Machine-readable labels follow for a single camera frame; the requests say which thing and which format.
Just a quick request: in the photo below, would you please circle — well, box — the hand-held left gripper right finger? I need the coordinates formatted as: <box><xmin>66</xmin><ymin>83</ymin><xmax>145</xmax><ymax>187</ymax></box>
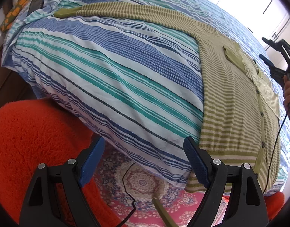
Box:
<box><xmin>183</xmin><ymin>136</ymin><xmax>269</xmax><ymax>227</ymax></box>

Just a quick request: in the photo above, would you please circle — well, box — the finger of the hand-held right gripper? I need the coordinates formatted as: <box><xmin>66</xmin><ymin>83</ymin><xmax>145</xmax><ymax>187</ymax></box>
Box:
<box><xmin>262</xmin><ymin>37</ymin><xmax>290</xmax><ymax>61</ymax></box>
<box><xmin>259</xmin><ymin>54</ymin><xmax>290</xmax><ymax>86</ymax></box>

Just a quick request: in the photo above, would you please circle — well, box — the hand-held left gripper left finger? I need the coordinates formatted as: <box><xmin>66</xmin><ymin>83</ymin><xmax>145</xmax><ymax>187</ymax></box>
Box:
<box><xmin>18</xmin><ymin>136</ymin><xmax>106</xmax><ymax>227</ymax></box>

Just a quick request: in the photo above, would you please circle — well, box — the green striped cardigan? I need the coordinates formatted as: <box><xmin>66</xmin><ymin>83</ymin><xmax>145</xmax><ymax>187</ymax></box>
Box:
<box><xmin>54</xmin><ymin>1</ymin><xmax>281</xmax><ymax>193</ymax></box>

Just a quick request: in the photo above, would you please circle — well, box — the person's right hand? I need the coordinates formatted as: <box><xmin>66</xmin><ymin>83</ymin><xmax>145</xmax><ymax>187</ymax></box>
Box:
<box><xmin>283</xmin><ymin>74</ymin><xmax>290</xmax><ymax>107</ymax></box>

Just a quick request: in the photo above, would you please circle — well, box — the red patterned rug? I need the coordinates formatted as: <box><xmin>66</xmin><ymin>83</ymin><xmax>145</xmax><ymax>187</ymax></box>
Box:
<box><xmin>92</xmin><ymin>142</ymin><xmax>227</xmax><ymax>227</ymax></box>

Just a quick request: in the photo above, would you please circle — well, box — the orange fleece cloth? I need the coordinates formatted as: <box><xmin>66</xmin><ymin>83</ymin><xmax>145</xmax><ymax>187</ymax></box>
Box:
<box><xmin>0</xmin><ymin>99</ymin><xmax>285</xmax><ymax>227</ymax></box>

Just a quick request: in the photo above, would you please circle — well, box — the blue striped duvet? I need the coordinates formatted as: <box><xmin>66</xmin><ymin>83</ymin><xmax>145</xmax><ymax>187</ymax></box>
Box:
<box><xmin>2</xmin><ymin>0</ymin><xmax>290</xmax><ymax>192</ymax></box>

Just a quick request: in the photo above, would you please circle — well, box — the orange patterned blanket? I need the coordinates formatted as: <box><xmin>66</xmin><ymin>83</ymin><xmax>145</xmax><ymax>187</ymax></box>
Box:
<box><xmin>1</xmin><ymin>0</ymin><xmax>49</xmax><ymax>32</ymax></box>

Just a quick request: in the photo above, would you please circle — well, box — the black phone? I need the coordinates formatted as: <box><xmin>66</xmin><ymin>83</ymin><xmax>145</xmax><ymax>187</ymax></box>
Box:
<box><xmin>28</xmin><ymin>0</ymin><xmax>46</xmax><ymax>14</ymax></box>

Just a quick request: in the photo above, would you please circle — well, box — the black cable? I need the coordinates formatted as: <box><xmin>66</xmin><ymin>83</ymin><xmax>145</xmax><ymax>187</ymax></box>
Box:
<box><xmin>264</xmin><ymin>106</ymin><xmax>289</xmax><ymax>191</ymax></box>
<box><xmin>117</xmin><ymin>163</ymin><xmax>137</xmax><ymax>227</ymax></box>

